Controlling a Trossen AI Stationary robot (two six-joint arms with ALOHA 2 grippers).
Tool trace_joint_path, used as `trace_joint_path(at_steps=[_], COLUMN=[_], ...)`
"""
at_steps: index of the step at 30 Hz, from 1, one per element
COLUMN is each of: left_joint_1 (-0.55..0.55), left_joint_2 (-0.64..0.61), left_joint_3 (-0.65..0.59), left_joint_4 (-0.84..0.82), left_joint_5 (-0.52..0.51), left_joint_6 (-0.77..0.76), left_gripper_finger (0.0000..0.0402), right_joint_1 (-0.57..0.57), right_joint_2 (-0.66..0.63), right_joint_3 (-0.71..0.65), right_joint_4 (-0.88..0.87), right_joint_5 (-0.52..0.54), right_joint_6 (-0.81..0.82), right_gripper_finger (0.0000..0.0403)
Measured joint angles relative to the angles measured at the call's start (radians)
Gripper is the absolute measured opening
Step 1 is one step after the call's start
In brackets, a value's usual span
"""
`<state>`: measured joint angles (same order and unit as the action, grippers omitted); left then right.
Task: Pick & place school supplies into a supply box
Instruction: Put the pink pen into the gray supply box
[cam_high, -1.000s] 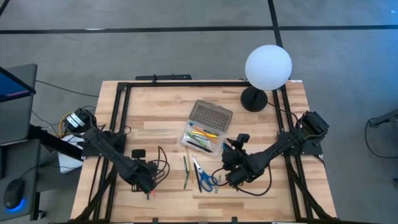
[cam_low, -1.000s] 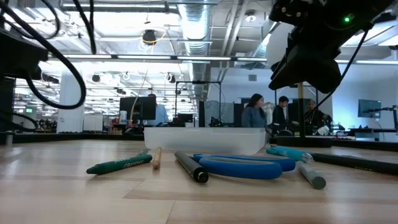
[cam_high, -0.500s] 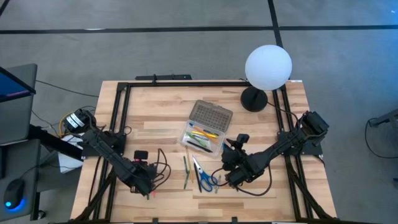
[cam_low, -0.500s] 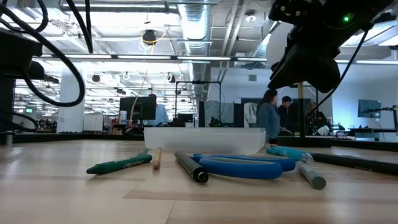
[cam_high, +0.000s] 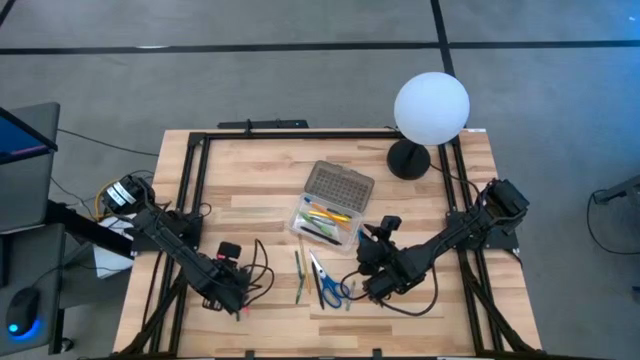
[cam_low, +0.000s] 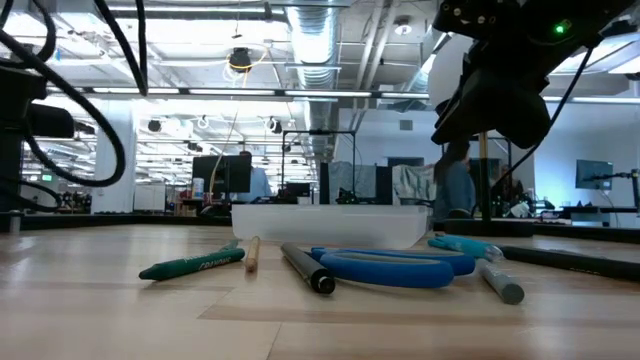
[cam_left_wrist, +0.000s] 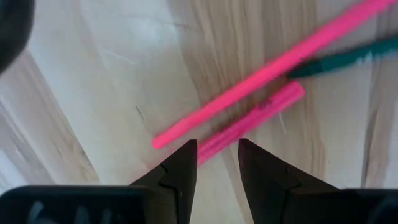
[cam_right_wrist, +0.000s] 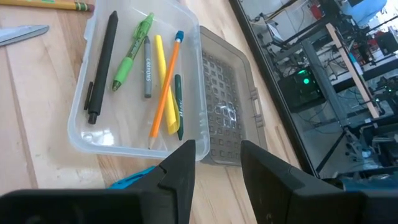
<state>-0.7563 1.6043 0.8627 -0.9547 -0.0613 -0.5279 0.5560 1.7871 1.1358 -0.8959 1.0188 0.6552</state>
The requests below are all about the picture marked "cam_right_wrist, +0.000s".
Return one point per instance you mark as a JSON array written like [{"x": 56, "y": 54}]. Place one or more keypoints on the black desktop computer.
[{"x": 298, "y": 93}]

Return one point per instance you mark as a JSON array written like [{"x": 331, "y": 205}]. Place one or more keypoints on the yellow highlighter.
[{"x": 161, "y": 62}]

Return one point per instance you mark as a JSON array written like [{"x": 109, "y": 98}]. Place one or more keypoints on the black pen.
[{"x": 102, "y": 68}]

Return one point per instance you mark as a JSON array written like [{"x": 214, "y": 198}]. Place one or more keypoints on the green pen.
[{"x": 130, "y": 59}]

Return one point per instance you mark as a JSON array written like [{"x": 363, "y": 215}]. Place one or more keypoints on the blue pen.
[{"x": 130, "y": 180}]

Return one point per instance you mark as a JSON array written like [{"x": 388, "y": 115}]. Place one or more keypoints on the wooden plank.
[{"x": 351, "y": 68}]

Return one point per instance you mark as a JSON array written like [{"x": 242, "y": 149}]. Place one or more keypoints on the clear box with grey lid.
[{"x": 130, "y": 124}]

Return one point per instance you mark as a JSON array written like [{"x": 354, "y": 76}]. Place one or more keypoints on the grey crayon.
[{"x": 148, "y": 71}]

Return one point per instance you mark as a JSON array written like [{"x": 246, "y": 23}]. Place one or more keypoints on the yellow pencil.
[{"x": 46, "y": 4}]

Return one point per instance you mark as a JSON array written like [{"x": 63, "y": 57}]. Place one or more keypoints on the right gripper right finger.
[{"x": 280, "y": 193}]

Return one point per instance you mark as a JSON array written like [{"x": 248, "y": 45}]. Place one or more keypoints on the orange pencil with blue eraser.
[{"x": 166, "y": 84}]

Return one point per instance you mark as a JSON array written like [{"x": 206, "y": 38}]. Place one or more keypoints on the dark green crayon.
[{"x": 179, "y": 102}]

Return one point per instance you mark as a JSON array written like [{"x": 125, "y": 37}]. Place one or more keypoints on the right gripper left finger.
[{"x": 177, "y": 186}]

